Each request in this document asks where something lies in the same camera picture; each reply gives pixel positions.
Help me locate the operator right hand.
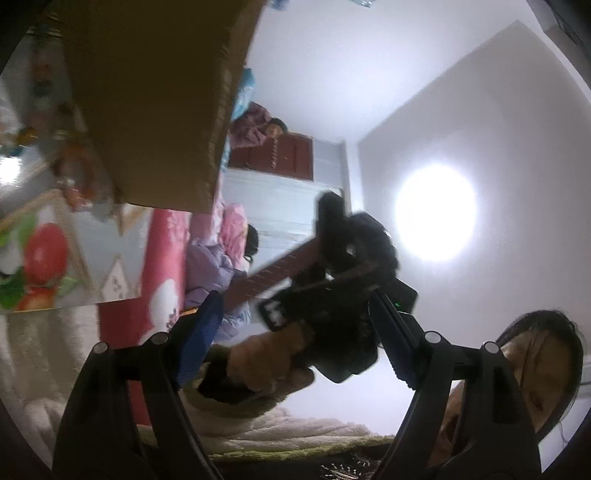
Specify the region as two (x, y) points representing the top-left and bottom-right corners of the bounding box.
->
(226, 322), (315, 396)

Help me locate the red floral bed cover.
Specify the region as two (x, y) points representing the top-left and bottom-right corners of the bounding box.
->
(98, 209), (190, 348)

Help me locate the operator head dark hair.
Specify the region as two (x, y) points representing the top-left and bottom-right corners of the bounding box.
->
(428, 309), (585, 471)

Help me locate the person in pink on bed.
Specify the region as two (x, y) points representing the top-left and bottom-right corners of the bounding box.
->
(184, 202), (261, 342)

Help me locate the fruit pattern tablecloth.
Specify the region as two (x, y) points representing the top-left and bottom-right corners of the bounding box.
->
(1, 22), (156, 314)

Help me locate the dark red wooden door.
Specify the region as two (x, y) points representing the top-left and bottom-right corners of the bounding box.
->
(228, 134), (314, 181)

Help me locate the woman in purple jacket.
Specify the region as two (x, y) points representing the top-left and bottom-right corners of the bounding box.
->
(229, 102), (288, 150)

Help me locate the brown cardboard box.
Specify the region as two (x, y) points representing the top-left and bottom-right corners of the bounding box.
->
(55, 0), (264, 213)

